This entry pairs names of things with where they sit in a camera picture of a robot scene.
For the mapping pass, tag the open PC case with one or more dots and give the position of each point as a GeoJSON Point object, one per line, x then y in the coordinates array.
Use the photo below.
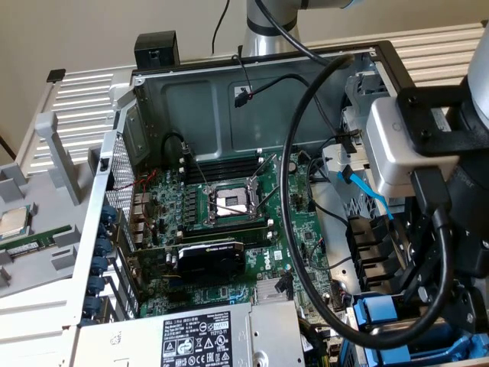
{"type": "Point", "coordinates": [198, 114]}

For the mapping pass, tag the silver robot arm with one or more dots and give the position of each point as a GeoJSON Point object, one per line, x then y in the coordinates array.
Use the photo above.
{"type": "Point", "coordinates": [267, 42]}

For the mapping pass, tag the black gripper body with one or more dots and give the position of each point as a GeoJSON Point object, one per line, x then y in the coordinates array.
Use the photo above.
{"type": "Point", "coordinates": [473, 214]}

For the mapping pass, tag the silver metal drive cage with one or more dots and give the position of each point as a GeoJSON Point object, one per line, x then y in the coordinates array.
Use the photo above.
{"type": "Point", "coordinates": [359, 88]}

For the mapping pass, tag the black box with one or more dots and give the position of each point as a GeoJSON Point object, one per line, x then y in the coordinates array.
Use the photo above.
{"type": "Point", "coordinates": [156, 47]}

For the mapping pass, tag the silver depth camera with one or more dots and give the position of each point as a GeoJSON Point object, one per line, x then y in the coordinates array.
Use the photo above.
{"type": "Point", "coordinates": [393, 153]}

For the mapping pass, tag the black RAM slot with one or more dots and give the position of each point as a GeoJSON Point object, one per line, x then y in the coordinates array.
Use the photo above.
{"type": "Point", "coordinates": [229, 228]}
{"type": "Point", "coordinates": [221, 173]}
{"type": "Point", "coordinates": [252, 239]}
{"type": "Point", "coordinates": [221, 163]}

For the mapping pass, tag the silver CPU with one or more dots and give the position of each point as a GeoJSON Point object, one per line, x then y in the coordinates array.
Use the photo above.
{"type": "Point", "coordinates": [13, 221]}

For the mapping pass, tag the silver heat sink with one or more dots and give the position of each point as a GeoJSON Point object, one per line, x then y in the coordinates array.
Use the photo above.
{"type": "Point", "coordinates": [265, 290]}

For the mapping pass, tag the black camera bracket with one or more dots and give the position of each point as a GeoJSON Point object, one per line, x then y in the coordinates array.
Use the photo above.
{"type": "Point", "coordinates": [420, 99]}

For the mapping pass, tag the hard drive in blue caddy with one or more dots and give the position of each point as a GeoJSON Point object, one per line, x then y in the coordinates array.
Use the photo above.
{"type": "Point", "coordinates": [357, 361]}

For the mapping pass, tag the grey power supply unit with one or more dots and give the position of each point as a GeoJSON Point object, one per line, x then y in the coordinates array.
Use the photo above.
{"type": "Point", "coordinates": [126, 344]}

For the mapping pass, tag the empty blue disk carrier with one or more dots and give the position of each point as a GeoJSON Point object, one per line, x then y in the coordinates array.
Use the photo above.
{"type": "Point", "coordinates": [389, 355]}

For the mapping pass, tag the green RAM stick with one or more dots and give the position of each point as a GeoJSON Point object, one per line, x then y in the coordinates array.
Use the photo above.
{"type": "Point", "coordinates": [53, 234]}

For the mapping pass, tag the metal socket cover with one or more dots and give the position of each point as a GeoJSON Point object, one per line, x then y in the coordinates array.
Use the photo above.
{"type": "Point", "coordinates": [255, 189]}

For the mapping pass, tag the blue slot retainer clip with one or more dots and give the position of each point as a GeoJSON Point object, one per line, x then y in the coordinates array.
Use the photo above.
{"type": "Point", "coordinates": [109, 213]}
{"type": "Point", "coordinates": [96, 285]}
{"type": "Point", "coordinates": [92, 306]}
{"type": "Point", "coordinates": [103, 247]}
{"type": "Point", "coordinates": [100, 265]}

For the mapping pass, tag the black graphics card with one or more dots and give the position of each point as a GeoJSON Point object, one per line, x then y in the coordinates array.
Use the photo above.
{"type": "Point", "coordinates": [214, 264]}

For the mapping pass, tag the grey parts rack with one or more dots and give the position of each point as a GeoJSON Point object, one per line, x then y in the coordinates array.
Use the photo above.
{"type": "Point", "coordinates": [63, 168]}

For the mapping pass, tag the green motherboard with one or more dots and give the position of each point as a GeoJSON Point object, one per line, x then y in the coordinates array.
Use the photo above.
{"type": "Point", "coordinates": [172, 191]}

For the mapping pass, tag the CPU socket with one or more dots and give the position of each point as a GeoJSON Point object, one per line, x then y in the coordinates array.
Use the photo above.
{"type": "Point", "coordinates": [229, 199]}

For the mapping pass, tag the metal locking lever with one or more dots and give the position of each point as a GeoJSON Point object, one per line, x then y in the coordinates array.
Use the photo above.
{"type": "Point", "coordinates": [269, 199]}
{"type": "Point", "coordinates": [198, 172]}

